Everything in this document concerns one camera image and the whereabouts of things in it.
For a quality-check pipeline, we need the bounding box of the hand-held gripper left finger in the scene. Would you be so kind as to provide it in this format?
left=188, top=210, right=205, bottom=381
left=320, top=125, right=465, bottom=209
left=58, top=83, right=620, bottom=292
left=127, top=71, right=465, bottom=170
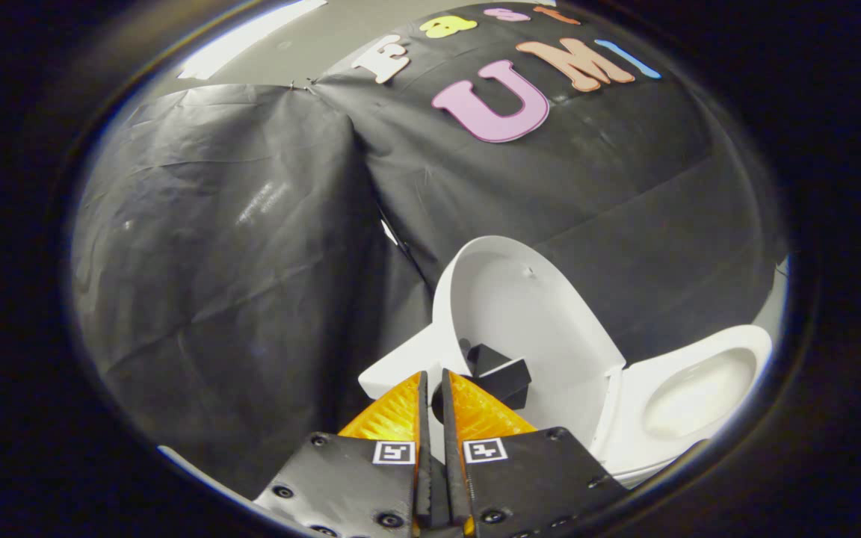
left=253, top=371, right=435, bottom=538

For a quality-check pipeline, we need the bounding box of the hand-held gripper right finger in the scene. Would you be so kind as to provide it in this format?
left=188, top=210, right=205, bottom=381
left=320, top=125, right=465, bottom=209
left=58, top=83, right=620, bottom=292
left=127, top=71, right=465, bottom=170
left=438, top=368, right=629, bottom=538

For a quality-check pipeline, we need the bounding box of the white toilet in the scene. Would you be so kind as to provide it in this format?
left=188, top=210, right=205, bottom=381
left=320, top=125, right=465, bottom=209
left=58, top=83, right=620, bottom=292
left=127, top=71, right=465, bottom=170
left=358, top=323, right=774, bottom=490

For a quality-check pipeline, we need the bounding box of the black backdrop cloth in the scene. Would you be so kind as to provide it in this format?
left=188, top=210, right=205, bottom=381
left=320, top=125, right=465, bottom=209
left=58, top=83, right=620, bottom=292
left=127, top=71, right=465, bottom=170
left=70, top=4, right=787, bottom=501

